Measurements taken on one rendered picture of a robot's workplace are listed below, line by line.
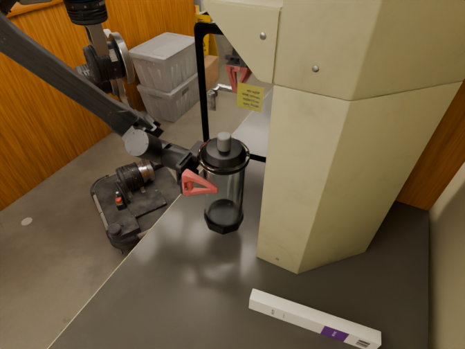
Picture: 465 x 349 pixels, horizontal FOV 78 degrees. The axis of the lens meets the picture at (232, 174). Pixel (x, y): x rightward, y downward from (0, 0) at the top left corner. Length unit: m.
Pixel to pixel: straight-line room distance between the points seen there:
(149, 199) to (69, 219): 0.67
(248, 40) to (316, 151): 0.20
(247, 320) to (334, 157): 0.41
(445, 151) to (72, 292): 1.85
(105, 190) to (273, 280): 1.51
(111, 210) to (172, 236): 1.13
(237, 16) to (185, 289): 0.58
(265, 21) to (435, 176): 0.68
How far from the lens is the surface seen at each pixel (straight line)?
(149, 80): 2.93
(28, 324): 2.01
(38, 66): 0.67
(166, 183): 1.98
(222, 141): 0.57
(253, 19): 0.43
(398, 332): 0.78
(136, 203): 1.88
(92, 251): 2.09
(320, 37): 0.41
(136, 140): 0.63
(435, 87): 0.53
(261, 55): 0.44
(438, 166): 0.94
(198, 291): 0.74
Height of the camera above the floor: 1.60
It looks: 43 degrees down
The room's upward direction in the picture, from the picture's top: straight up
